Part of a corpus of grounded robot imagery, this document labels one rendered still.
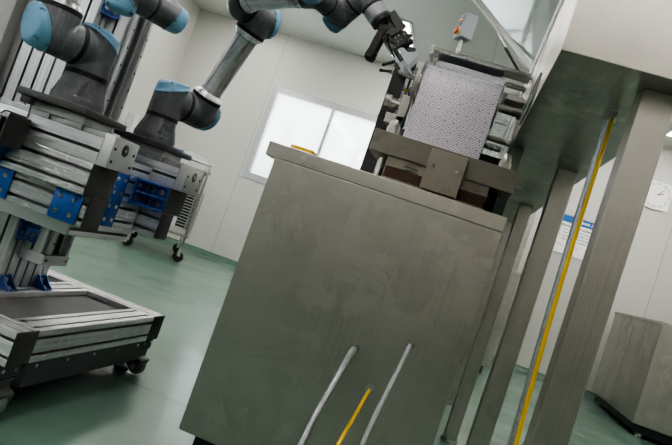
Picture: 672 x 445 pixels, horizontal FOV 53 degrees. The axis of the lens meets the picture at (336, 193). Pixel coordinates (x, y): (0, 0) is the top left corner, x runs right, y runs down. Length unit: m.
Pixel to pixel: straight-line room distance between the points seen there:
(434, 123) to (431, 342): 0.67
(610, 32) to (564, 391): 0.62
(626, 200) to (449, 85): 0.93
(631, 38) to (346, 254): 0.88
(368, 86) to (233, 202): 2.09
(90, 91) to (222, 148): 6.16
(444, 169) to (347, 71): 6.24
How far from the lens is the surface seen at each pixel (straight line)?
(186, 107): 2.47
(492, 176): 1.82
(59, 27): 1.96
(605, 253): 1.25
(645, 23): 1.27
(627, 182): 1.27
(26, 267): 2.38
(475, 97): 2.06
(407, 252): 1.74
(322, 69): 8.04
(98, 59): 2.02
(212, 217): 8.04
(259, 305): 1.80
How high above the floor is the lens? 0.71
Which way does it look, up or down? 4 degrees up
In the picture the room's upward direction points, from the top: 19 degrees clockwise
